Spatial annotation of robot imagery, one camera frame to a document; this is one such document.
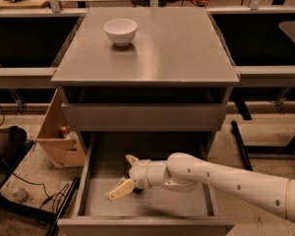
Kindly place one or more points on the grey drawer cabinet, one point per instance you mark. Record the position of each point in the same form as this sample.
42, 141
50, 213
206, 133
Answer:
145, 95

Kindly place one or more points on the black bar on floor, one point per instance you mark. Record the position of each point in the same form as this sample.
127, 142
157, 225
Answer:
241, 147

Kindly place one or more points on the wooden box on floor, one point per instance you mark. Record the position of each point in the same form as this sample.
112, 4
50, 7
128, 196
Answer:
57, 139

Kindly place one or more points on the closed grey top drawer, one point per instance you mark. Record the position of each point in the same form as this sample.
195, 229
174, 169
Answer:
128, 117

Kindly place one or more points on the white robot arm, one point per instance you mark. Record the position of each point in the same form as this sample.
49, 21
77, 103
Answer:
182, 172

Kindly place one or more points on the open grey middle drawer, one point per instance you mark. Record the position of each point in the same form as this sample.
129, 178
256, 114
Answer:
151, 212

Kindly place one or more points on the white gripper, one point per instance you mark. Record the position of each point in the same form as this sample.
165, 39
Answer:
138, 174

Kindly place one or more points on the grey metal rail frame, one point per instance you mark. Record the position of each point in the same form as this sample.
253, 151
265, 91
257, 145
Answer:
23, 74

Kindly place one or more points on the white ceramic bowl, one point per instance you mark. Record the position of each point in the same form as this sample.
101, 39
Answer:
121, 31

